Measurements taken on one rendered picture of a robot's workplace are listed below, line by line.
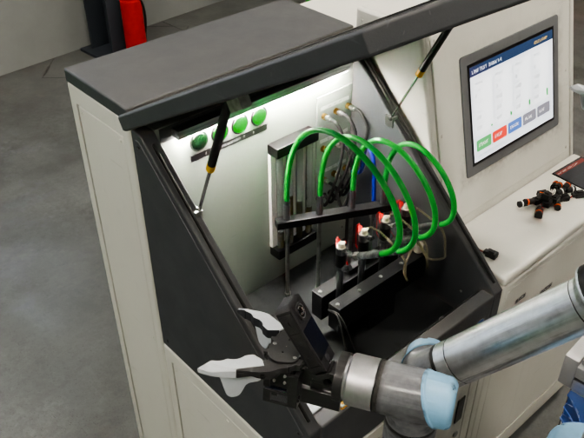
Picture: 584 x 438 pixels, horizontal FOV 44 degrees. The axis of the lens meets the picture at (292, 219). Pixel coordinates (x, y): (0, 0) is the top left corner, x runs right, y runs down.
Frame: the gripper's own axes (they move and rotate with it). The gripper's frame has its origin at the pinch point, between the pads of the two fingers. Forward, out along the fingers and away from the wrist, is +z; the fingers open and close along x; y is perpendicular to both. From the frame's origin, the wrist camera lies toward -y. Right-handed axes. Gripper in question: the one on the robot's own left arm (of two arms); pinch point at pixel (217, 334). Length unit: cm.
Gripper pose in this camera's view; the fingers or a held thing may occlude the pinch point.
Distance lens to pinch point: 110.3
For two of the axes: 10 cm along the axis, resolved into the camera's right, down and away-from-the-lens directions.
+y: -0.4, 8.7, 4.9
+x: 3.2, -4.5, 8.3
